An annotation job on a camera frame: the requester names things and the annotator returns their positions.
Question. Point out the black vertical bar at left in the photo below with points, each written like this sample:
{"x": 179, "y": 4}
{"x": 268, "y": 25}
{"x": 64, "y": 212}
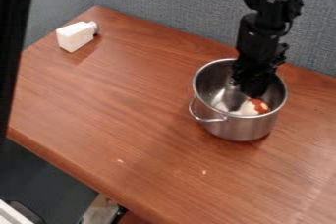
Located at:
{"x": 14, "y": 21}

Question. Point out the white toy mushroom red cap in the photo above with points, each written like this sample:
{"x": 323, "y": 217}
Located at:
{"x": 251, "y": 107}

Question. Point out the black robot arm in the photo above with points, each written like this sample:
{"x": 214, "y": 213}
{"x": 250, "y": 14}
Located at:
{"x": 276, "y": 14}

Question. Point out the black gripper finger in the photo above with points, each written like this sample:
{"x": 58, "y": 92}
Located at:
{"x": 270, "y": 76}
{"x": 252, "y": 85}

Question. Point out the white box at corner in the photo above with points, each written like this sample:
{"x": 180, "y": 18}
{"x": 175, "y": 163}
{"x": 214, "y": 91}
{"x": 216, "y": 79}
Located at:
{"x": 11, "y": 216}

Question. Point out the white plastic bottle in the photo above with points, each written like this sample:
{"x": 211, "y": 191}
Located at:
{"x": 75, "y": 35}

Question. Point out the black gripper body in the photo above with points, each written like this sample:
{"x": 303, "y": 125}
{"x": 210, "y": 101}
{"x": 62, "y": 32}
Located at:
{"x": 262, "y": 53}

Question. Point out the shiny metal pot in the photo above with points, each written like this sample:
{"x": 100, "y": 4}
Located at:
{"x": 212, "y": 88}

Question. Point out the table leg frame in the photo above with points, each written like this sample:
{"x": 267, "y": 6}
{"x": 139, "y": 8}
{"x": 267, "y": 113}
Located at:
{"x": 104, "y": 211}

